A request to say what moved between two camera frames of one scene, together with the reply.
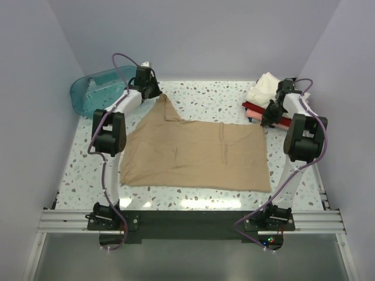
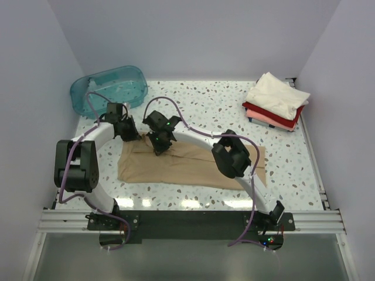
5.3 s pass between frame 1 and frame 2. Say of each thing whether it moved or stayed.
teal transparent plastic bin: stayed
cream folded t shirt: stayed
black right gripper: moved
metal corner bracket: stayed
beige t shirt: moved
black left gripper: moved
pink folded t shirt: stayed
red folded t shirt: stayed
